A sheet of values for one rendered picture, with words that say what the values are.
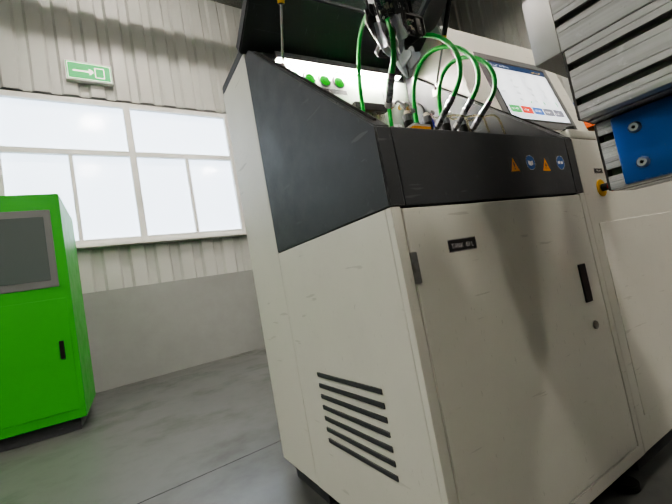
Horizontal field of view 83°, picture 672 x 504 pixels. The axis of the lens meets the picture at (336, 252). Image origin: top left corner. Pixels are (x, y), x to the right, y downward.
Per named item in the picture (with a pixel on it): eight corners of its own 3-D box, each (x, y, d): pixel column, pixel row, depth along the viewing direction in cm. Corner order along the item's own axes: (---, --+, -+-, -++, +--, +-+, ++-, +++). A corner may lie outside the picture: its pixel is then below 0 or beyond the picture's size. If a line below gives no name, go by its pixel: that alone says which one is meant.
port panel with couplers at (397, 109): (403, 166, 143) (387, 87, 145) (397, 169, 146) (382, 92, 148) (428, 166, 149) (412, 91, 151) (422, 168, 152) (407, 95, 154)
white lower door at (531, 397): (477, 587, 66) (402, 207, 71) (467, 579, 68) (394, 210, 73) (640, 446, 99) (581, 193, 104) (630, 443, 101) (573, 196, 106)
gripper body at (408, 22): (407, 31, 104) (399, -10, 105) (387, 50, 111) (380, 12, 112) (427, 36, 108) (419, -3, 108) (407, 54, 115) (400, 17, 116)
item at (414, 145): (406, 205, 73) (390, 125, 74) (392, 211, 76) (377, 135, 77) (576, 193, 104) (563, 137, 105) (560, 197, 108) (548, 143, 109)
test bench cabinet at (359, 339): (476, 657, 65) (389, 207, 70) (321, 510, 114) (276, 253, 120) (651, 480, 101) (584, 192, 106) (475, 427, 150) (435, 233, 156)
